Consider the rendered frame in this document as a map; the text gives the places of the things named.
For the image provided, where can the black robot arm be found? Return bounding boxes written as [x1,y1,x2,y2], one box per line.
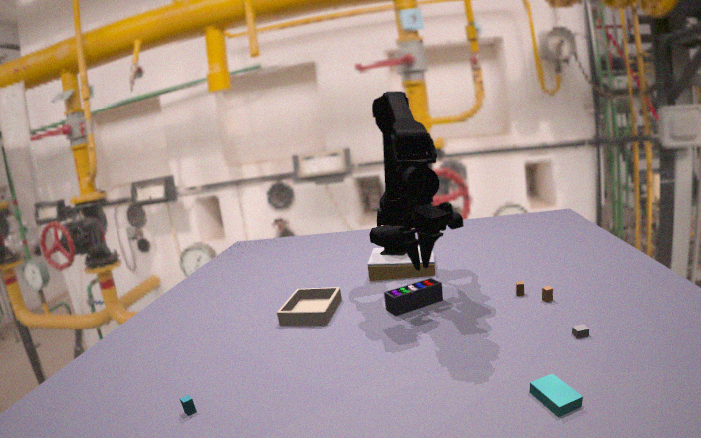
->
[372,91,453,234]

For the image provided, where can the small teal block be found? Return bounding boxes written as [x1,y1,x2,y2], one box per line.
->
[179,395,197,416]

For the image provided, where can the teal rectangular block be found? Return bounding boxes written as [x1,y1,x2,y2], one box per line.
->
[529,374,583,417]

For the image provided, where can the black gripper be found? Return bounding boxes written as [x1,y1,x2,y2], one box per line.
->
[370,194,464,271]

